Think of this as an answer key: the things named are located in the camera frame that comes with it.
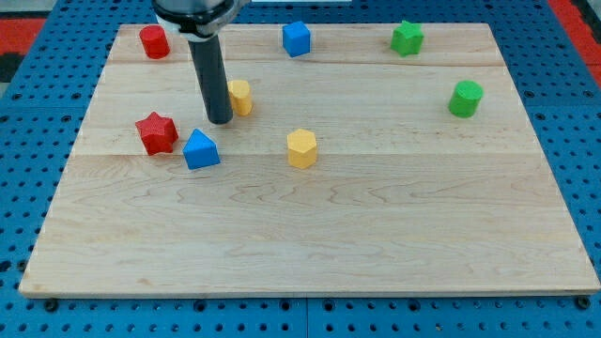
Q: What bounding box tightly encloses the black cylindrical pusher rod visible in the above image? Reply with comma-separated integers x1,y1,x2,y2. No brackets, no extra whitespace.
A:
189,36,233,125

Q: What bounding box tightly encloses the red star block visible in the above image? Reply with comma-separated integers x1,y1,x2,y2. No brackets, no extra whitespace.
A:
135,112,178,156

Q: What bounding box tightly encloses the wooden board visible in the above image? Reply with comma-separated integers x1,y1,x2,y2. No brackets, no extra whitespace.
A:
20,23,600,299

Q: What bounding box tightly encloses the green star block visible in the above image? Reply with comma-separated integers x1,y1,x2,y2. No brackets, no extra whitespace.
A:
390,21,424,57

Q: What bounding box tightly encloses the yellow cylinder block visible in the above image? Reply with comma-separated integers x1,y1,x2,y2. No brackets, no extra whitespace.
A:
227,80,253,116

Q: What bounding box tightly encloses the red cylinder block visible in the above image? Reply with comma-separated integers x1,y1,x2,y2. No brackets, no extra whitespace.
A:
139,25,170,59

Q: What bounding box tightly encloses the blue cube block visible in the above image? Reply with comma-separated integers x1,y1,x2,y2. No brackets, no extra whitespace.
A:
282,21,311,57

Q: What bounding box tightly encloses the blue triangular block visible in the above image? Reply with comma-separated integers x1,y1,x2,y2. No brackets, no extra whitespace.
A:
182,129,221,170

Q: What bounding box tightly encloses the yellow hexagon block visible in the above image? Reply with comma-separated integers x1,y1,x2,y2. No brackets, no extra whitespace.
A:
286,129,317,169

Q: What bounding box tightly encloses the green cylinder block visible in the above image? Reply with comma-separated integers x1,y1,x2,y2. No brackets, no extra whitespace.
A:
448,80,484,118

